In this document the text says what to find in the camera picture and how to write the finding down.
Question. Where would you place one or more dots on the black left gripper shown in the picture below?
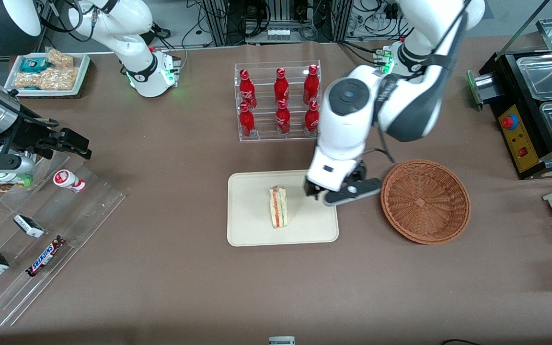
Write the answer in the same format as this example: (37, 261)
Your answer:
(359, 173)

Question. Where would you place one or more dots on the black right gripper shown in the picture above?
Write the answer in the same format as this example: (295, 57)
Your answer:
(30, 132)

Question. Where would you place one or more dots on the triangular sandwich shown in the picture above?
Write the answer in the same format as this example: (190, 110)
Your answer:
(278, 207)

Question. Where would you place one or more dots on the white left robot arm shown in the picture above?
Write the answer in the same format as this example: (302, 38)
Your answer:
(348, 124)

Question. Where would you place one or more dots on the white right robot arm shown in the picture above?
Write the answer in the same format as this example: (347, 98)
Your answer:
(132, 48)

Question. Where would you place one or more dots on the dark board under tray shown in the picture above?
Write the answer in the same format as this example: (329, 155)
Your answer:
(90, 81)

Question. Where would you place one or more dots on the cream plastic tray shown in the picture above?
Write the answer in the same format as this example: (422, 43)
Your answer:
(257, 230)

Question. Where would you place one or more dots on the white rectangular snack tray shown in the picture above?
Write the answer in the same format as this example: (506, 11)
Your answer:
(82, 72)

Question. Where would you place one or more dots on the brown wicker basket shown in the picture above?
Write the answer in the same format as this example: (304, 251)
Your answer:
(424, 203)

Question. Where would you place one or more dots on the white red yogurt bottle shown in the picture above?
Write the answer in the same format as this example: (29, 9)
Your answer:
(67, 180)

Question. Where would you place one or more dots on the clear acrylic stepped display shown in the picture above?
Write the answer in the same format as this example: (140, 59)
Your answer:
(89, 206)

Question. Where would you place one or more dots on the large peanut snack bag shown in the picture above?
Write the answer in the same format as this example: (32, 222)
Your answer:
(58, 79)

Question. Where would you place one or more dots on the green white cup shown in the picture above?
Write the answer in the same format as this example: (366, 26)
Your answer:
(19, 181)

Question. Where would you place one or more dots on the red cola bottle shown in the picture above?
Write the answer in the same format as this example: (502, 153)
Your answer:
(311, 120)
(282, 120)
(281, 88)
(247, 123)
(247, 91)
(311, 86)

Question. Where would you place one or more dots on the clear acrylic bottle rack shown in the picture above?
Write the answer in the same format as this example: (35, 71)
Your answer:
(265, 129)

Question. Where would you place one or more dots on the small peanut snack bag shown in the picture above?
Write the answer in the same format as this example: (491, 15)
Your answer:
(60, 58)

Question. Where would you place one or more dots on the teal snack packet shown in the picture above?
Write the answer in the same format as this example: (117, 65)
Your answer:
(34, 65)

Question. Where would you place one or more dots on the Snickers chocolate bar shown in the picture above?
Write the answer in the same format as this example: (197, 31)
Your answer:
(45, 257)

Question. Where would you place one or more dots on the white grey box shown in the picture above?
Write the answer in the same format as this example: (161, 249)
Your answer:
(281, 340)

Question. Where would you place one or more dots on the white power strip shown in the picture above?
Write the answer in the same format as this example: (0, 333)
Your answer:
(278, 34)

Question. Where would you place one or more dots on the red emergency stop button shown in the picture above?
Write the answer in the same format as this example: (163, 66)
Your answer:
(508, 122)

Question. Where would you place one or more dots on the black food warmer machine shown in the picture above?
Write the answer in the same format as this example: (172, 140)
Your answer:
(506, 91)

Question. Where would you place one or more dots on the aluminium frame rack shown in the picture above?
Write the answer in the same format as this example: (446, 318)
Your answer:
(221, 21)

